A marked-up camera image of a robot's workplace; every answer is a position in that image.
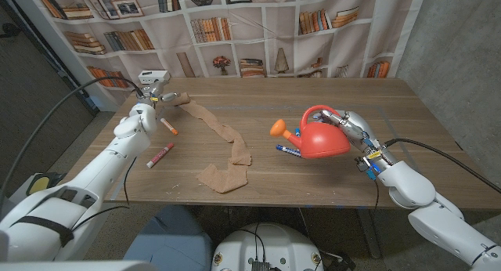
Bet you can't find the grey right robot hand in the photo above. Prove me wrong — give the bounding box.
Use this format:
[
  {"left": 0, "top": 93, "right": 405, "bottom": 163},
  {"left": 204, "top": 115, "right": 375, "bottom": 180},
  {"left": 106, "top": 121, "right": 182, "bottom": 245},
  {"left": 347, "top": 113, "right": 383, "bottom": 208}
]
[{"left": 312, "top": 109, "right": 397, "bottom": 172}]

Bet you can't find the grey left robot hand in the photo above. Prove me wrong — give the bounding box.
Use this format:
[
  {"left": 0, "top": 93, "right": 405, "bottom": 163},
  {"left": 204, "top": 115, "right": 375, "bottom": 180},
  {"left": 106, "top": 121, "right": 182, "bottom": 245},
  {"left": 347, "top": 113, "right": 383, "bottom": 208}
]
[{"left": 139, "top": 79, "right": 179, "bottom": 108}]

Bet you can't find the red watering can orange spout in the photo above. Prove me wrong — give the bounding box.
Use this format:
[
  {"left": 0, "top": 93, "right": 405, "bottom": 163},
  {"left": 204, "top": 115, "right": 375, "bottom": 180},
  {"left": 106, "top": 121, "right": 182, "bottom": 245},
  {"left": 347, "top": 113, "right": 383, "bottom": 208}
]
[{"left": 269, "top": 104, "right": 351, "bottom": 160}]

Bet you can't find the tan adhesive wrap strip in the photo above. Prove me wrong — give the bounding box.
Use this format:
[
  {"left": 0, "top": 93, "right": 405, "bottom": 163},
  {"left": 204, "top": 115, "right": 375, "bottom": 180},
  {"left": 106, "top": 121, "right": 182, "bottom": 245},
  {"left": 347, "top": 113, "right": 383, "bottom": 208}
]
[{"left": 171, "top": 92, "right": 253, "bottom": 194}]

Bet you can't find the white pen dark blue cap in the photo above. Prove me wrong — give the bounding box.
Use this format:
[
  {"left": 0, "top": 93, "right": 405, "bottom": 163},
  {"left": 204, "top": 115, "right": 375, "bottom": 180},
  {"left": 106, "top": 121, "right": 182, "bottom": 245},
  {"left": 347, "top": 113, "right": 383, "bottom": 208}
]
[{"left": 275, "top": 144, "right": 303, "bottom": 158}]

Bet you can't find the white power strip box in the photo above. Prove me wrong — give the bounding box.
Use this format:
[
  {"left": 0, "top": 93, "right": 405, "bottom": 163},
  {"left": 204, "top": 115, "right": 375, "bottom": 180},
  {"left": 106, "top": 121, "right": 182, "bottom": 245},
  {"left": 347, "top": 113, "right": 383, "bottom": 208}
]
[{"left": 137, "top": 70, "right": 171, "bottom": 85}]

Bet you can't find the orange marker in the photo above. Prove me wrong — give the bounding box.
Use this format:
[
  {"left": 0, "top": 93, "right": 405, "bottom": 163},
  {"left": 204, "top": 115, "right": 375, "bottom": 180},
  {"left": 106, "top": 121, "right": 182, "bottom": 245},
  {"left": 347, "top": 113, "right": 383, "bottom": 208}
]
[{"left": 160, "top": 117, "right": 179, "bottom": 136}]

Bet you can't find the red marker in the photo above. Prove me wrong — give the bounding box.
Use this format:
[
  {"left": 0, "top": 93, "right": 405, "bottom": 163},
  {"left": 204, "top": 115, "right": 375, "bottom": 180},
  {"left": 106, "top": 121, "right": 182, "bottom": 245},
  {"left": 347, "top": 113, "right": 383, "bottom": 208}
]
[{"left": 146, "top": 142, "right": 175, "bottom": 169}]

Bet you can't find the grey table leg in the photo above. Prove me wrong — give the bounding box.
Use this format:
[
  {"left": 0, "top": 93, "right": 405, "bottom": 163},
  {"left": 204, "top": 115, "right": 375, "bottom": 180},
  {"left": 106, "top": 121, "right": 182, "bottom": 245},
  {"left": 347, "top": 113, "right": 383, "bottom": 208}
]
[{"left": 355, "top": 208, "right": 383, "bottom": 260}]

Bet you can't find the dark perforated panel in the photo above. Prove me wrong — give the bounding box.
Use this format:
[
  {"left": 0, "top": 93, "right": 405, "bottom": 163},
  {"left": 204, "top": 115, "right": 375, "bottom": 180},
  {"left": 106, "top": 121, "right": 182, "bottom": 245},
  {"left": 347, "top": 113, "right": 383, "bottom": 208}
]
[{"left": 0, "top": 0, "right": 99, "bottom": 188}]

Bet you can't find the printed bookshelf backdrop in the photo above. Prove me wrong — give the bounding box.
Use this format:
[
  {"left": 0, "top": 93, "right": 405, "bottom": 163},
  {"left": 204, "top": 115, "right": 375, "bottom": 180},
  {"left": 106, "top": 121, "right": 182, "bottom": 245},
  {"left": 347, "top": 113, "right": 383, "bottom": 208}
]
[{"left": 33, "top": 0, "right": 428, "bottom": 107}]

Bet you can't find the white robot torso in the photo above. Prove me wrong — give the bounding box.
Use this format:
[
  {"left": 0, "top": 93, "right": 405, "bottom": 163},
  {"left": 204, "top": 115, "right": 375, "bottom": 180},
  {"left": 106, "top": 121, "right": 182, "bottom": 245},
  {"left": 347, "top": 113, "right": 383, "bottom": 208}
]
[{"left": 211, "top": 222, "right": 325, "bottom": 271}]

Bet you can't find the blue grey base cover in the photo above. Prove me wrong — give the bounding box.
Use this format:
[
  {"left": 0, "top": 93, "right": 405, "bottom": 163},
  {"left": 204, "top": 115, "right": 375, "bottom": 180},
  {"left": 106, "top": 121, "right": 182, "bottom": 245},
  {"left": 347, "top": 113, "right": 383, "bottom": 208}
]
[{"left": 123, "top": 206, "right": 214, "bottom": 271}]

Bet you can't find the yellow black foot pedal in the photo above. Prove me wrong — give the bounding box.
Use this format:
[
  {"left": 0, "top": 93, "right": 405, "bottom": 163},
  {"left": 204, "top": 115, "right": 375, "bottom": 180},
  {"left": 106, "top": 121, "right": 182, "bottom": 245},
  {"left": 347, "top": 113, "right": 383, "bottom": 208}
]
[{"left": 25, "top": 172, "right": 67, "bottom": 197}]

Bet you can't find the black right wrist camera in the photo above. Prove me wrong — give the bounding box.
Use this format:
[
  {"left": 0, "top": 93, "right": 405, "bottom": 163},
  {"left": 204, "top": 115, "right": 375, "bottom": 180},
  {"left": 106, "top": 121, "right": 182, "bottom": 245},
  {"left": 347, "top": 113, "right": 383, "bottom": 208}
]
[{"left": 354, "top": 155, "right": 380, "bottom": 181}]

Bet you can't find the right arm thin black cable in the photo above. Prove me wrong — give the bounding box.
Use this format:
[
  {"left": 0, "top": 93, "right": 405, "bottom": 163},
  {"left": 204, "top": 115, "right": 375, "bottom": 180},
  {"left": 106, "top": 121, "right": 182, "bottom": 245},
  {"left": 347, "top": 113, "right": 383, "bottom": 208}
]
[{"left": 371, "top": 179, "right": 380, "bottom": 211}]

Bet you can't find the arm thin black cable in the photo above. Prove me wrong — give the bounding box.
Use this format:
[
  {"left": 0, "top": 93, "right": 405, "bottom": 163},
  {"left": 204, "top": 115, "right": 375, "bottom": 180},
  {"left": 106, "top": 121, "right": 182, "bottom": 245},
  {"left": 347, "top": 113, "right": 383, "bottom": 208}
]
[
  {"left": 70, "top": 156, "right": 138, "bottom": 233},
  {"left": 371, "top": 179, "right": 380, "bottom": 211}
]

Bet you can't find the right arm thick black cable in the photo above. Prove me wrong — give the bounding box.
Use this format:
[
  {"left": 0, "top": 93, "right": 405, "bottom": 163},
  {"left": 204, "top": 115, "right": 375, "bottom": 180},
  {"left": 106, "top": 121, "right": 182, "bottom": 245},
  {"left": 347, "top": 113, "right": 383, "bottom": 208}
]
[{"left": 384, "top": 137, "right": 501, "bottom": 194}]

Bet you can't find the arm thick black cable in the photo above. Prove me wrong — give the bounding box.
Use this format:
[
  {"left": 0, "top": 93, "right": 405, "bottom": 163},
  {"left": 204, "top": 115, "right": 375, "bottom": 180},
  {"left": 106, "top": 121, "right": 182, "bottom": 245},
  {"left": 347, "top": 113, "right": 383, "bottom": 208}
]
[
  {"left": 0, "top": 75, "right": 145, "bottom": 221},
  {"left": 384, "top": 137, "right": 501, "bottom": 194}
]

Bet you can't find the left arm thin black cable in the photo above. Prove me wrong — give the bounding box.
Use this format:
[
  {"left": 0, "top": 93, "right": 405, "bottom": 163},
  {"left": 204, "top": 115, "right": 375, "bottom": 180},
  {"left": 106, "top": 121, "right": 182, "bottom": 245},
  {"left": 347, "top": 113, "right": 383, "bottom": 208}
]
[{"left": 70, "top": 156, "right": 138, "bottom": 233}]

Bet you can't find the left arm thick black cable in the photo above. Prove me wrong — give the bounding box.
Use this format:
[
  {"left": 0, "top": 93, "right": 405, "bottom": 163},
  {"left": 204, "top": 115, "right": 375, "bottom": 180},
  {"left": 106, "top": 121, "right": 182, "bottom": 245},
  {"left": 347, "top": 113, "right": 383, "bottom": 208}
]
[{"left": 0, "top": 75, "right": 145, "bottom": 221}]

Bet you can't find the black arm strap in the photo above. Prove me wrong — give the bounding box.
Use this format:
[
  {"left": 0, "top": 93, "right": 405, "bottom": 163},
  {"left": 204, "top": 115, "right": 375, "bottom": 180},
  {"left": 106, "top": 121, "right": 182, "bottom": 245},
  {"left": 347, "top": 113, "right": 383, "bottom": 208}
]
[{"left": 9, "top": 215, "right": 75, "bottom": 248}]

